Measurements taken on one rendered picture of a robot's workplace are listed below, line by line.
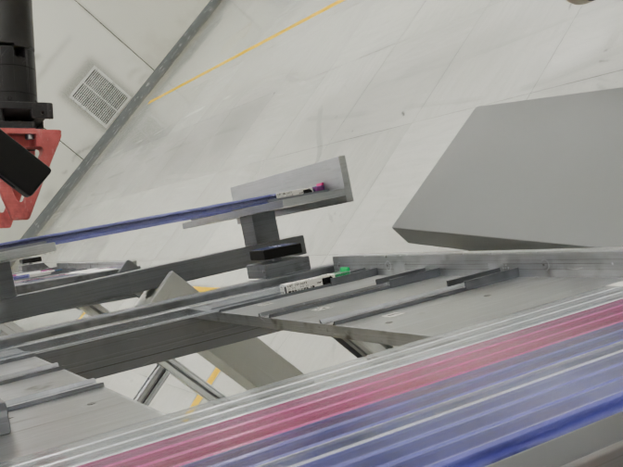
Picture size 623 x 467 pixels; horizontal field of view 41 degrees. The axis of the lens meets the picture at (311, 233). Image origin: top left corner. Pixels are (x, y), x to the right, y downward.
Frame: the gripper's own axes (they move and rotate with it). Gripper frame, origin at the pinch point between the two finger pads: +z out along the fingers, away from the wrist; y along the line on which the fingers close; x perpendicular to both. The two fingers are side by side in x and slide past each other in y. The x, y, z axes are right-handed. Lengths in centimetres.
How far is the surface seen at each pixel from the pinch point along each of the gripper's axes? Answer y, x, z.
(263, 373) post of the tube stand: -34, 39, 22
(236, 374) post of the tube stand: -35, 35, 21
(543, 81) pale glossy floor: -108, 171, -44
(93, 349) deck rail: -8.7, 8.7, 13.4
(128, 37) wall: -746, 241, -237
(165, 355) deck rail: -8.9, 16.4, 14.8
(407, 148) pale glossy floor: -163, 159, -32
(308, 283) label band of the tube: -0.1, 29.5, 8.1
